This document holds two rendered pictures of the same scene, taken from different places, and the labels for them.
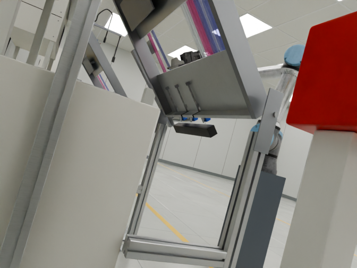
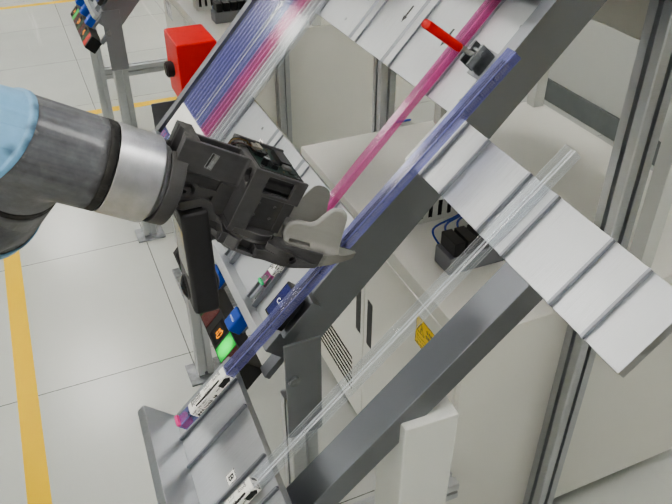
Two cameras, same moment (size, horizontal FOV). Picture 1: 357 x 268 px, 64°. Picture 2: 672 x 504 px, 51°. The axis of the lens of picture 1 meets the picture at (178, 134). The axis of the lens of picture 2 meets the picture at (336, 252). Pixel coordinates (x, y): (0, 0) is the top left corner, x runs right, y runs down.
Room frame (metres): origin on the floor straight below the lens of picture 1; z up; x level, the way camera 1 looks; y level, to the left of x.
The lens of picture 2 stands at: (2.12, 0.14, 1.37)
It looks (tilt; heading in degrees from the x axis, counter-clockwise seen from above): 36 degrees down; 180
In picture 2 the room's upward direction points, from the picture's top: straight up
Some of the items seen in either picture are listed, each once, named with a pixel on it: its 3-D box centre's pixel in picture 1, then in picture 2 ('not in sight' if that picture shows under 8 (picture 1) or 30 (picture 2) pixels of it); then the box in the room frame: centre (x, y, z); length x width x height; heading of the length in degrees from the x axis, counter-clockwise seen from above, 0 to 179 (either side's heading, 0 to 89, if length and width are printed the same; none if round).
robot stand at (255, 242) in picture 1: (248, 220); not in sight; (1.54, -0.49, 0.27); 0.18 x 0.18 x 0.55; 23
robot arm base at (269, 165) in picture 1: (264, 162); not in sight; (1.54, -0.49, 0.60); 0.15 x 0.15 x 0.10
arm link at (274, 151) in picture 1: (269, 141); not in sight; (1.54, -0.48, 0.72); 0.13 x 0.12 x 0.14; 148
